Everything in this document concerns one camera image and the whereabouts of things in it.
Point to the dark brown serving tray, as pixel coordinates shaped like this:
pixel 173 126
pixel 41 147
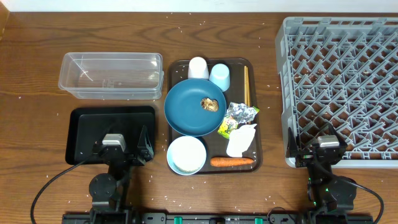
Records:
pixel 214 143

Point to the orange carrot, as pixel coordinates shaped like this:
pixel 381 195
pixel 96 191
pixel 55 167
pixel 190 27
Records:
pixel 230 161

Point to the light blue plastic cup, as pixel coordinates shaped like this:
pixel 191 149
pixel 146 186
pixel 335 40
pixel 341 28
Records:
pixel 220 76

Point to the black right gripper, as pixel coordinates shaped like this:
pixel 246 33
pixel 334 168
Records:
pixel 303 159

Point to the left wooden chopstick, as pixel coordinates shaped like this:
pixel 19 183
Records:
pixel 246 85

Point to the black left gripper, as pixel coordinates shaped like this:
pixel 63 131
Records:
pixel 147 150

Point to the white plastic cup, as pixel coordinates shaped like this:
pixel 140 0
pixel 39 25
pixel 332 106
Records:
pixel 198 68

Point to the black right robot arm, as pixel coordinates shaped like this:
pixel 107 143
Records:
pixel 332 196

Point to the clear plastic bin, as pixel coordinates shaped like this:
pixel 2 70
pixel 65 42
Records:
pixel 112 75

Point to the grey dishwasher rack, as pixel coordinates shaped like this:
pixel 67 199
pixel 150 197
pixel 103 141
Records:
pixel 341 71

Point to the brown food scrap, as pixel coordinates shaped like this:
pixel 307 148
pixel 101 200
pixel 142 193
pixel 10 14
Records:
pixel 209 104

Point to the right wooden chopstick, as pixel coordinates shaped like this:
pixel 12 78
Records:
pixel 249 100

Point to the crumpled foil snack wrapper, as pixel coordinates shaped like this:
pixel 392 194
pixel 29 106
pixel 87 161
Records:
pixel 237 113

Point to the light blue bowl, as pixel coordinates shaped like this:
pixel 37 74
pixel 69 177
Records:
pixel 186 155

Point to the black plastic tray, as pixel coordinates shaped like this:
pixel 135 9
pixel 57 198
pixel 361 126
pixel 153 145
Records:
pixel 88 126

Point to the wooden chopstick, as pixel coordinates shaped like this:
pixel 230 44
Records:
pixel 249 100
pixel 246 85

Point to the dark blue plate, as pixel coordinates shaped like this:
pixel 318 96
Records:
pixel 183 110

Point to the crumpled white paper napkin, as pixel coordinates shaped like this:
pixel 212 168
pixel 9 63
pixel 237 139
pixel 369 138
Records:
pixel 240 140

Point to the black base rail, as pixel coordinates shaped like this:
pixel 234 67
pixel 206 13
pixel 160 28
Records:
pixel 161 218

